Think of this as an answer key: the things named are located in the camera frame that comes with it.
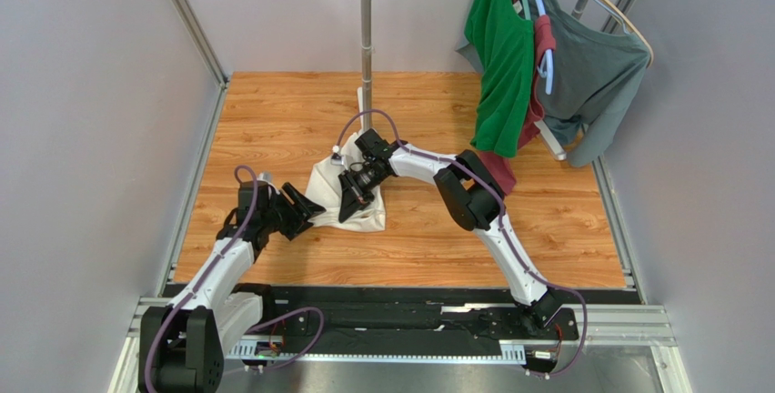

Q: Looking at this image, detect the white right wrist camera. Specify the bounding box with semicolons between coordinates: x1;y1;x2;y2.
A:
330;145;347;166

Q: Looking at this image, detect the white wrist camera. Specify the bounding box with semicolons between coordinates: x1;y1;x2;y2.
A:
330;145;347;166
257;172;279;194

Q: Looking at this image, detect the grey-blue shirt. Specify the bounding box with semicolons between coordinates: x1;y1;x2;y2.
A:
460;0;649;167

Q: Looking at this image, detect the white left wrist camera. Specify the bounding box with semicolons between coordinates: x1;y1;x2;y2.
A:
257;172;279;194

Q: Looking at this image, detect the maroon shirt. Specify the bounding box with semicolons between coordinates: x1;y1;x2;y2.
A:
479;0;557;197

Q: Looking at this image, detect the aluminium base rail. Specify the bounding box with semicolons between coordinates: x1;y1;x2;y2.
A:
108;296;692;393

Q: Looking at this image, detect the white cloth napkin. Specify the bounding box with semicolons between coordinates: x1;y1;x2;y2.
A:
305;129;392;233

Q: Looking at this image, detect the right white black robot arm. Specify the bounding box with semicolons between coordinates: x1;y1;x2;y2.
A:
337;129;561;328

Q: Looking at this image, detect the aluminium frame post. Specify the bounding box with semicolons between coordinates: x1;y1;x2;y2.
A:
171;0;230;88

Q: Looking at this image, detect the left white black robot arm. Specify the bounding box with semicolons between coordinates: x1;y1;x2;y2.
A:
137;179;325;392

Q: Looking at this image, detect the green shirt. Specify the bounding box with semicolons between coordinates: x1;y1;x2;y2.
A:
463;0;534;158

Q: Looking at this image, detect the white clothes rack stand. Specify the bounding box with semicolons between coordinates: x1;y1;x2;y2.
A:
357;0;374;131

